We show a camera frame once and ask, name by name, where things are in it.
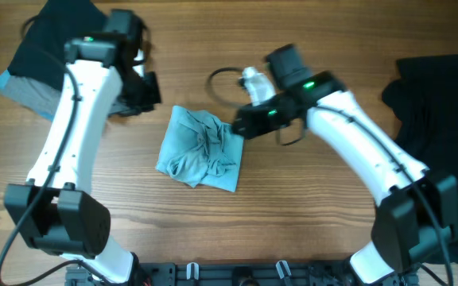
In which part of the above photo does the folded grey garment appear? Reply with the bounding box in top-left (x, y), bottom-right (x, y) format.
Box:
top-left (0, 75), bottom-right (61, 121)

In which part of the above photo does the folded light blue garment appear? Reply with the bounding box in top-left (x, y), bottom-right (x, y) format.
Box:
top-left (0, 70), bottom-right (11, 90)

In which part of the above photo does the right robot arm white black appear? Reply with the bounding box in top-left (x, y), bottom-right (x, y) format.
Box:
top-left (232, 44), bottom-right (458, 285)

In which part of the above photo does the black garment pile right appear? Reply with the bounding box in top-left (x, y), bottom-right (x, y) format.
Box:
top-left (382, 55), bottom-right (458, 264)

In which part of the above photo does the folded black garment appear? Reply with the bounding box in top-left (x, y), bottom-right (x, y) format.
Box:
top-left (8, 0), bottom-right (107, 91)

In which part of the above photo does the light blue t-shirt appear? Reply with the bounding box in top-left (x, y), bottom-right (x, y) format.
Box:
top-left (156, 106), bottom-right (244, 192)

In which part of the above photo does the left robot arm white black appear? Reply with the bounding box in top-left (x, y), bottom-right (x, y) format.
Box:
top-left (4, 9), bottom-right (161, 285)

